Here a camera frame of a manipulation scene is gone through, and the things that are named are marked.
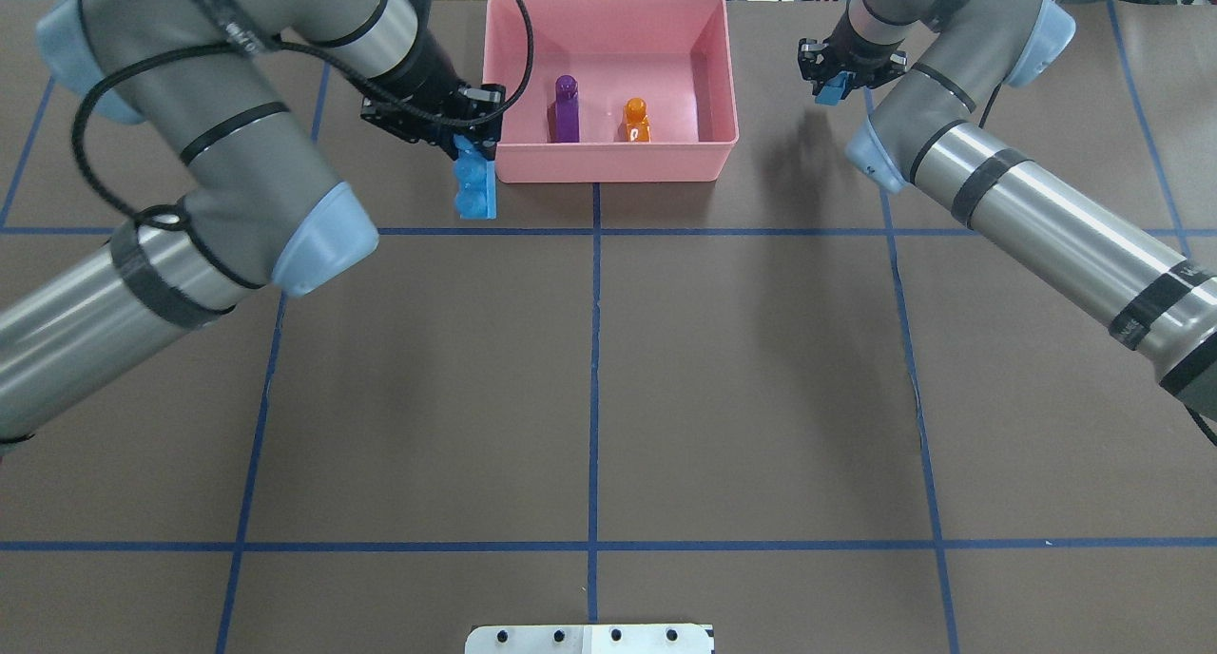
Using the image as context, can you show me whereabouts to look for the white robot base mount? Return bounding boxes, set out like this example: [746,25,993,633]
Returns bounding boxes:
[464,624,717,653]

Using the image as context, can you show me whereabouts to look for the long blue studded block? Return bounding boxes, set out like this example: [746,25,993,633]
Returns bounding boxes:
[454,136,498,220]

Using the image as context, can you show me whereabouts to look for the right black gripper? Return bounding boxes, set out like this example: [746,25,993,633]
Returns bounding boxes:
[797,13,909,97]

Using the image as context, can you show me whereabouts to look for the pink plastic box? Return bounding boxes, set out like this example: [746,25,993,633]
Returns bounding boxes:
[483,0,740,183]

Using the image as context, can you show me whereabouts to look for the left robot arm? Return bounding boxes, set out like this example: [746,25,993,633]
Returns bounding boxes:
[2,0,504,452]

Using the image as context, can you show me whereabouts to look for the orange block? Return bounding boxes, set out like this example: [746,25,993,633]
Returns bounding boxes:
[622,97,651,142]

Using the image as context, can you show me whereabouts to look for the small blue block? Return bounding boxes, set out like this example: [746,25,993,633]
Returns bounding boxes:
[817,72,853,106]

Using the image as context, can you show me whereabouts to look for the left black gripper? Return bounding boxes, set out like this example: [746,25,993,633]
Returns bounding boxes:
[359,30,506,156]

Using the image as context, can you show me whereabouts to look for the purple block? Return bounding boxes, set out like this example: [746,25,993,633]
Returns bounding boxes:
[551,74,581,144]

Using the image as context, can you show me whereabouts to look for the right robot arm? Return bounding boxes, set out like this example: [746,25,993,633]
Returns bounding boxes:
[797,0,1216,417]

